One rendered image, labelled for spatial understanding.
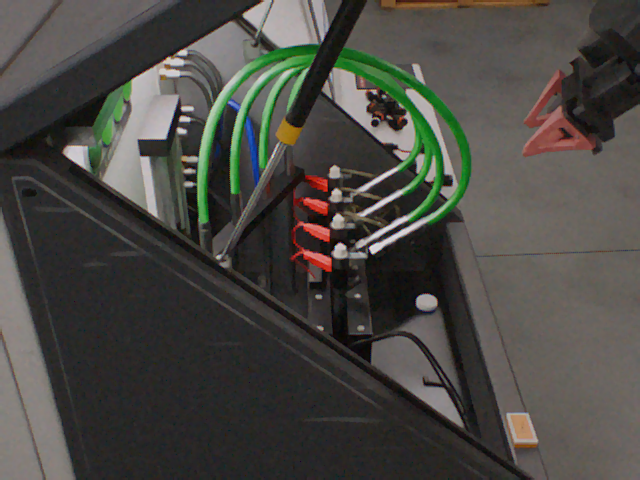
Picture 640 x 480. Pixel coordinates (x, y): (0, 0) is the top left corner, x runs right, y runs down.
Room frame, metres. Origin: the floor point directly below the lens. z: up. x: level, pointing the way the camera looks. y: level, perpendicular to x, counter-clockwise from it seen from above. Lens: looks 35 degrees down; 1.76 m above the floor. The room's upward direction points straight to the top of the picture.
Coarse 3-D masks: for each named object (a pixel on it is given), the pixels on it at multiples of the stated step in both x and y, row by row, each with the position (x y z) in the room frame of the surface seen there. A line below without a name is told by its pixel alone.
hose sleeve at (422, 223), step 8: (416, 224) 0.93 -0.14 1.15; (424, 224) 0.92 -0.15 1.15; (400, 232) 0.93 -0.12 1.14; (408, 232) 0.92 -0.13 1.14; (416, 232) 0.92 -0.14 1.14; (384, 240) 0.93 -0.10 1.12; (392, 240) 0.92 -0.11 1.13; (400, 240) 0.92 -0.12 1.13; (384, 248) 0.92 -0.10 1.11; (392, 248) 0.92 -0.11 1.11
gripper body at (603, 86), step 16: (576, 64) 0.90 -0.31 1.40; (608, 64) 0.86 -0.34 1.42; (624, 64) 0.84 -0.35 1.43; (576, 80) 0.87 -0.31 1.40; (592, 80) 0.85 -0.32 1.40; (608, 80) 0.84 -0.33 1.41; (624, 80) 0.83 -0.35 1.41; (592, 96) 0.84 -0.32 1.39; (608, 96) 0.83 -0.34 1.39; (624, 96) 0.83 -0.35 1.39; (576, 112) 0.82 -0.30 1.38; (592, 112) 0.82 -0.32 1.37; (608, 112) 0.84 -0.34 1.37; (608, 128) 0.83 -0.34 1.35
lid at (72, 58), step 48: (96, 0) 0.73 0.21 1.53; (144, 0) 0.60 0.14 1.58; (192, 0) 0.56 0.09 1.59; (240, 0) 0.56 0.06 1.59; (48, 48) 0.64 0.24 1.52; (96, 48) 0.56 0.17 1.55; (144, 48) 0.56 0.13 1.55; (0, 96) 0.57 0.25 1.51; (48, 96) 0.55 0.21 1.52; (96, 96) 0.56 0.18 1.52; (0, 144) 0.55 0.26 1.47
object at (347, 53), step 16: (288, 48) 0.92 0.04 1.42; (304, 48) 0.92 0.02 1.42; (256, 64) 0.92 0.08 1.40; (368, 64) 0.92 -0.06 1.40; (384, 64) 0.92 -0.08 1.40; (240, 80) 0.92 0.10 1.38; (400, 80) 0.92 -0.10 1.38; (416, 80) 0.93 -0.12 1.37; (224, 96) 0.92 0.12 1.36; (432, 96) 0.92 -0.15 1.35; (448, 112) 0.92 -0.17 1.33; (208, 128) 0.92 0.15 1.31; (208, 144) 0.92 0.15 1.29; (464, 144) 0.92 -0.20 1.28; (208, 160) 0.92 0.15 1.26; (464, 160) 0.92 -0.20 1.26; (464, 176) 0.92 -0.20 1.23; (464, 192) 0.92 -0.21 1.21; (448, 208) 0.92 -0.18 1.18; (208, 224) 0.92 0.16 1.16
